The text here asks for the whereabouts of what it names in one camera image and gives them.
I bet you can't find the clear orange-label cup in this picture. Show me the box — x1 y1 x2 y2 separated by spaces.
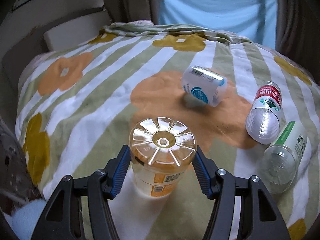
129 117 197 198

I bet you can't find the white blue-label cup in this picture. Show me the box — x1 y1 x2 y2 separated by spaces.
181 66 228 107

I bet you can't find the floral striped blanket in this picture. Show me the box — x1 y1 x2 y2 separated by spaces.
15 23 319 239

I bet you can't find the dark headboard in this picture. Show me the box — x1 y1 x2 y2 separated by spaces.
1 8 103 93

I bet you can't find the white pillow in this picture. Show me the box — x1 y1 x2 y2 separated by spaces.
43 11 112 51

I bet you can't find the light blue hanging cloth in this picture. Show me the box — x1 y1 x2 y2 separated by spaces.
159 0 277 48

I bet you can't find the right brown curtain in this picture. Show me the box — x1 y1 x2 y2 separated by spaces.
276 0 319 83

